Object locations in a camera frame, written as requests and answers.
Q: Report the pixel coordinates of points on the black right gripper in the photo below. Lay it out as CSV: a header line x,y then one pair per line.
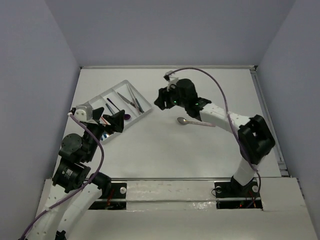
x,y
164,95

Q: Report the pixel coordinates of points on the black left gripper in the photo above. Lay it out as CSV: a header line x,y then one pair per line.
x,y
100,121

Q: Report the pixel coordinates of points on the dark grey chopstick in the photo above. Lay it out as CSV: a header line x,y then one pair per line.
x,y
110,109

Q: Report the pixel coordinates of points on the purple spoon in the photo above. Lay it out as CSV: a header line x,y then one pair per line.
x,y
126,116

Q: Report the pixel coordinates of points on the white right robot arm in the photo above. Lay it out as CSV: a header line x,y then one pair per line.
x,y
252,134

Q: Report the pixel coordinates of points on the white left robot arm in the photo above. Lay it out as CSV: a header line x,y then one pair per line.
x,y
77,182

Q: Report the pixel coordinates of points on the white cutlery tray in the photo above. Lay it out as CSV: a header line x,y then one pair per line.
x,y
101,99

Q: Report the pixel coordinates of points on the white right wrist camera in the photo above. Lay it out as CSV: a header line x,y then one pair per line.
x,y
171,79

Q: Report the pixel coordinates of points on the dark handled knife in tray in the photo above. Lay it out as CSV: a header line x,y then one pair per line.
x,y
130,103

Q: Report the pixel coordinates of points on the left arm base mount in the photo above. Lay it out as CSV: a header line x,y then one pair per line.
x,y
115,199

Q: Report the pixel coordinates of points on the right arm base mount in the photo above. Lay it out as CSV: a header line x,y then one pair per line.
x,y
227,199

